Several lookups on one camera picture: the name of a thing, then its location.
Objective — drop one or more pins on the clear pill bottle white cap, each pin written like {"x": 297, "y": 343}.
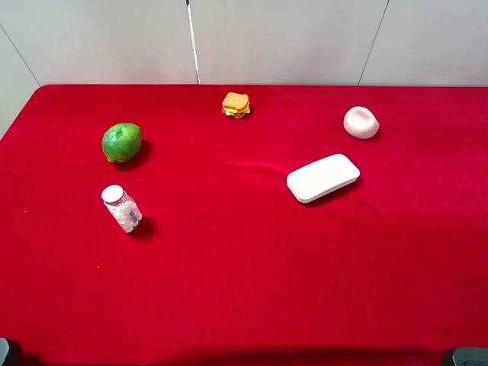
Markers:
{"x": 122, "y": 207}

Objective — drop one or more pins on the green lime fruit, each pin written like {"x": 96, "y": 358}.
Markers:
{"x": 121, "y": 142}

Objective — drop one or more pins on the black object bottom right corner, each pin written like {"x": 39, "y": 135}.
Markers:
{"x": 466, "y": 356}

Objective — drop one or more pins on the white flat rounded case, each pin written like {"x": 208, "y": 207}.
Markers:
{"x": 321, "y": 177}

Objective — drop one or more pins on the white dented round object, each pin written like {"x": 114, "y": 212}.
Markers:
{"x": 360, "y": 123}

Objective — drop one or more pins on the toy sandwich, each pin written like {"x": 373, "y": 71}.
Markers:
{"x": 236, "y": 105}

